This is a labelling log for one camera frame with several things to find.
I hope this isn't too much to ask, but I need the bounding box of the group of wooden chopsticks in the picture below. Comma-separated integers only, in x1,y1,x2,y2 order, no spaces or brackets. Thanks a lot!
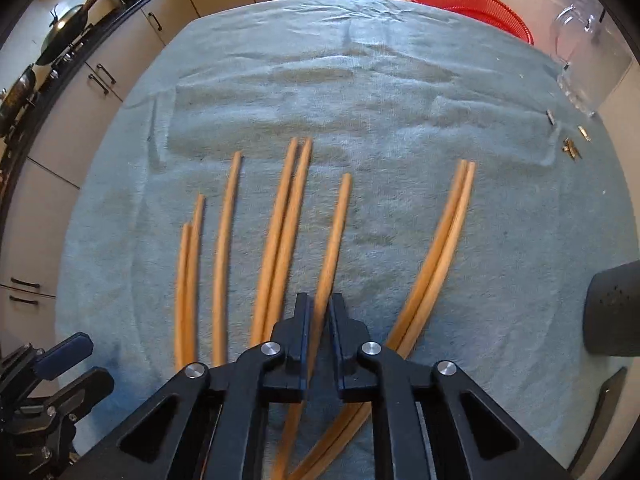
172,136,476,480

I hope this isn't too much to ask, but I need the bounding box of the light blue towel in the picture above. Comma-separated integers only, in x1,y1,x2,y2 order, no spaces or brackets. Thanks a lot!
55,0,621,480

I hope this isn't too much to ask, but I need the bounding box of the clear glass mug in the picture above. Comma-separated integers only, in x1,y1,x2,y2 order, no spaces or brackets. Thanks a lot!
551,4,628,117

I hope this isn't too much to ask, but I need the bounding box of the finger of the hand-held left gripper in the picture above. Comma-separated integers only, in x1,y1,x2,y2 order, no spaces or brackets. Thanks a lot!
35,332,94,382
46,367,116,425

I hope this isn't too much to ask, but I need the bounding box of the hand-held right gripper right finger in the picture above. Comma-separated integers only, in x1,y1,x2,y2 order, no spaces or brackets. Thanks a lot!
329,293,574,480

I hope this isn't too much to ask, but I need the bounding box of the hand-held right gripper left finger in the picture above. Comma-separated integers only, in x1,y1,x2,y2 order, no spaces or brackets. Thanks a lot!
65,292,315,480

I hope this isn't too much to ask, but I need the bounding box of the dark metal wok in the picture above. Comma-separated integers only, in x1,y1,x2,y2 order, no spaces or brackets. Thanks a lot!
36,4,96,67

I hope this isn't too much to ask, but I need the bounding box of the dark frying pan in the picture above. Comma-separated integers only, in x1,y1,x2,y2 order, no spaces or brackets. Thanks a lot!
0,65,38,136

